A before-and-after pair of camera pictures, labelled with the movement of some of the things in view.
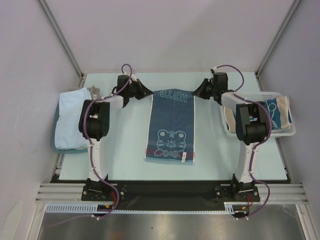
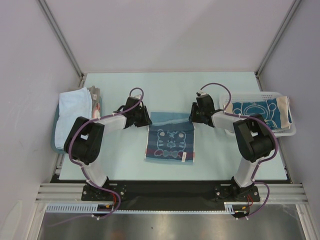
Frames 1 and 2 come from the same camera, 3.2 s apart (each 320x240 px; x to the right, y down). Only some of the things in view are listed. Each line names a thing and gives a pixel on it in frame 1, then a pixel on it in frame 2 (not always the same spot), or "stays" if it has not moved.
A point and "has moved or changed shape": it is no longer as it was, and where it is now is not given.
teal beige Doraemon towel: (280, 110) stays
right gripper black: (205, 88) → (194, 114)
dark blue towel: (170, 126) has moved or changed shape
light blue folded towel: (68, 134) stays
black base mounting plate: (166, 194) stays
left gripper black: (143, 91) → (146, 120)
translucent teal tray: (53, 139) stays
